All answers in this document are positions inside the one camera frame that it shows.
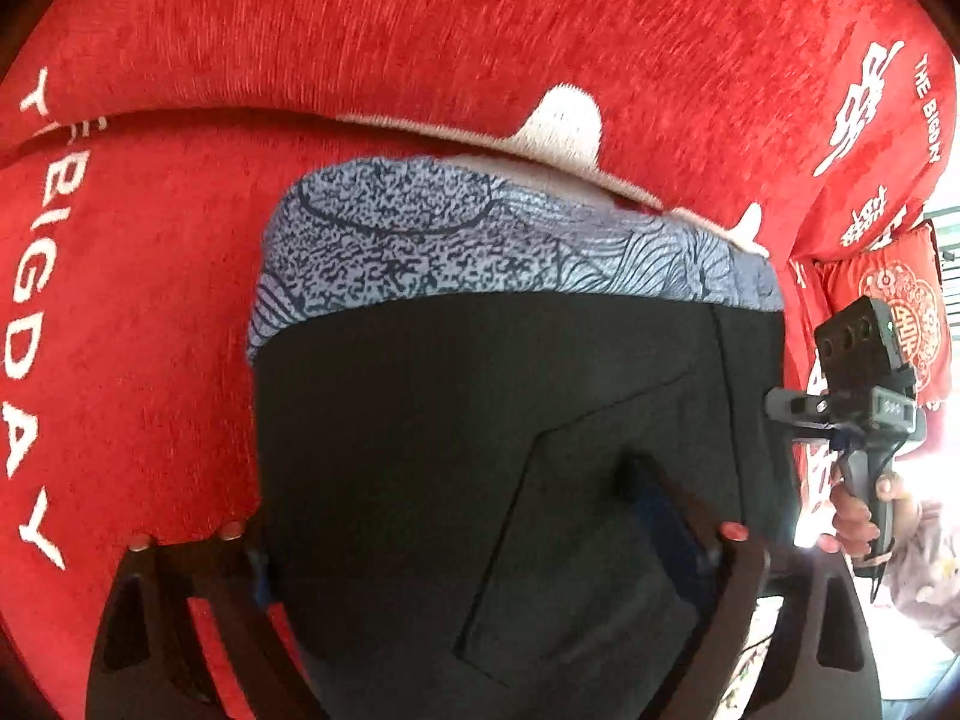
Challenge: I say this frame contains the red blanket with white print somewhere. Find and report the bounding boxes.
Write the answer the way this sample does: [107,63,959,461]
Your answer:
[0,0,960,720]

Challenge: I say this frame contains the person's right hand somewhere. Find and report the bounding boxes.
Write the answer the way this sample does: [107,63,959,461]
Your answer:
[820,463,925,563]

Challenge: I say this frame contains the person's right forearm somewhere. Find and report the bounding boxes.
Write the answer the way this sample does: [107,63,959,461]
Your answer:
[877,499,960,617]

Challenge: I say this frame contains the dark pants with patterned waistband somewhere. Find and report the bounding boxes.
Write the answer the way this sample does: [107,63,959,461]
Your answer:
[246,154,788,720]

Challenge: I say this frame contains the red patterned cushion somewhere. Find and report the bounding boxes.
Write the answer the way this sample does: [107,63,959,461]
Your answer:
[814,229,953,410]

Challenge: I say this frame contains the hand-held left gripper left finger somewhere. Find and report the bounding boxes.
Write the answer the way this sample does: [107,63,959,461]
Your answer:
[85,520,325,720]

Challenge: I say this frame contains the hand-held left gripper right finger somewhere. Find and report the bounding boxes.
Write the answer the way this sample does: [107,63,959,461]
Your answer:
[617,453,884,720]

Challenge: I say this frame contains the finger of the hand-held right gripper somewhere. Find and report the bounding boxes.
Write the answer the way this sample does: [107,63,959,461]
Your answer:
[791,422,857,455]
[763,385,845,425]

